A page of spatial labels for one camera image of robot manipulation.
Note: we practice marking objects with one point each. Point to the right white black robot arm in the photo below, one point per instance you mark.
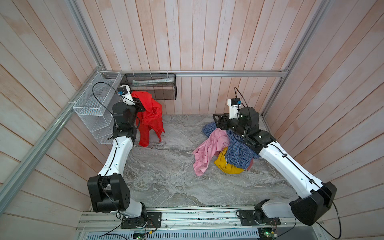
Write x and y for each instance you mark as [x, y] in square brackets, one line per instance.
[315, 197]

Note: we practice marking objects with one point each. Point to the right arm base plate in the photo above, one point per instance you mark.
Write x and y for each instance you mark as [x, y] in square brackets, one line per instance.
[256, 218]

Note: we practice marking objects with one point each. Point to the horizontal aluminium frame bar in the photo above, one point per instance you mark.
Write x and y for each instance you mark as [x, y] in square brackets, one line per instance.
[228, 73]

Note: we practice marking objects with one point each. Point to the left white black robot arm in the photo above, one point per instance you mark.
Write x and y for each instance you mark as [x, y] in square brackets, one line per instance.
[108, 190]

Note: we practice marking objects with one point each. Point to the red cloth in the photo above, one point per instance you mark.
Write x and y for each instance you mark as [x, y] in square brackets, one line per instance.
[150, 119]

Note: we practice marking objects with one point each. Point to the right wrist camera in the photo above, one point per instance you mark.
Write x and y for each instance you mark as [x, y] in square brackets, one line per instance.
[234, 105]

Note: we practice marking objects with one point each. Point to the maroon cloth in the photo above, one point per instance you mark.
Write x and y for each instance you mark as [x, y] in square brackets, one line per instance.
[250, 165]

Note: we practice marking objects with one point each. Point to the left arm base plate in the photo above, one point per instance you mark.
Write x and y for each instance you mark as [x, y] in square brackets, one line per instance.
[149, 220]

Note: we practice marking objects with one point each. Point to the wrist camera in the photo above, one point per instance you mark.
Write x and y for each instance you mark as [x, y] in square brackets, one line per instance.
[125, 92]
[234, 105]

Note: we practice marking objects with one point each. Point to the aluminium mounting rail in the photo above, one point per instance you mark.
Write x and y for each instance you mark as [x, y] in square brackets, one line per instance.
[177, 218]

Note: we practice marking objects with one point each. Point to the pink cloth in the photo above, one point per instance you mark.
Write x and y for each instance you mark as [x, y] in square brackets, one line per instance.
[217, 140]

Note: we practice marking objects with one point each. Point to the black mesh basket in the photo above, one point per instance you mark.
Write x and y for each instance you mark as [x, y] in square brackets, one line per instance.
[162, 87]

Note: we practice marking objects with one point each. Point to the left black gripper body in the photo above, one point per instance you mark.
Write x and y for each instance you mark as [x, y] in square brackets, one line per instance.
[138, 105]

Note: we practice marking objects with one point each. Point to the blue checked cloth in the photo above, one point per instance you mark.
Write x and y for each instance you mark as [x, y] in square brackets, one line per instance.
[238, 154]

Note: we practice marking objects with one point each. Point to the white vent grille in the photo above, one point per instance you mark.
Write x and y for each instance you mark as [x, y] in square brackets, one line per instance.
[209, 234]

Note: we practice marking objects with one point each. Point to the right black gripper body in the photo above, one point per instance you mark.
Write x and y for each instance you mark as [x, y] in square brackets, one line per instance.
[228, 125]

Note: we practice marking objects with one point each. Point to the left aluminium frame bar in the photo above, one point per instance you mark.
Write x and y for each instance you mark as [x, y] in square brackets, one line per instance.
[22, 172]

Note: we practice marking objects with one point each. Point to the white wire shelf rack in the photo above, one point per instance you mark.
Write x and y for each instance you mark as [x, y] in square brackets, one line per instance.
[94, 107]

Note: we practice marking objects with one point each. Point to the yellow cloth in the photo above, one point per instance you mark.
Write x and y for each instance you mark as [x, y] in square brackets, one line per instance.
[225, 166]

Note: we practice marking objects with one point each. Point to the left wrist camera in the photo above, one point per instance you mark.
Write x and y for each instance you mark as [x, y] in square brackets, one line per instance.
[125, 92]

